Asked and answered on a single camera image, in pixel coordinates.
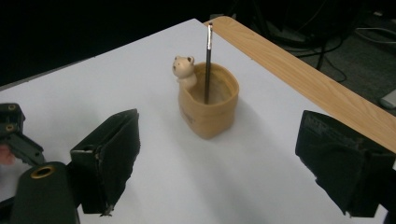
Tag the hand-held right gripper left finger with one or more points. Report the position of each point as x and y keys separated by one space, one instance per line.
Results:
x=106 y=161

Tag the thin black pen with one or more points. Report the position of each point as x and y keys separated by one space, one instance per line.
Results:
x=208 y=62

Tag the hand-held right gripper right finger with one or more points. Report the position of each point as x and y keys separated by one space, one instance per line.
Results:
x=342 y=165

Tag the grey metal desk frame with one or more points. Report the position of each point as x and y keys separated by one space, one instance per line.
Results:
x=389 y=99

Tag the wooden table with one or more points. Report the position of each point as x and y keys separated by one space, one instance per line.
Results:
x=311 y=81

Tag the tan bear pen holder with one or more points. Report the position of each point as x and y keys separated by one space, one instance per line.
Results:
x=208 y=121

